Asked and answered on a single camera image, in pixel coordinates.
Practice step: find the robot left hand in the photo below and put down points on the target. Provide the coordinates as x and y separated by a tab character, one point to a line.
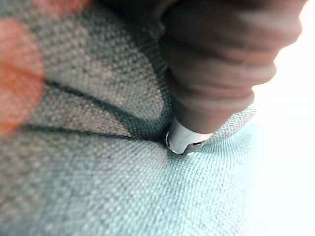
211	61

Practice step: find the grey woven cushion orange print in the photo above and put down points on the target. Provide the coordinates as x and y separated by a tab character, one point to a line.
103	152

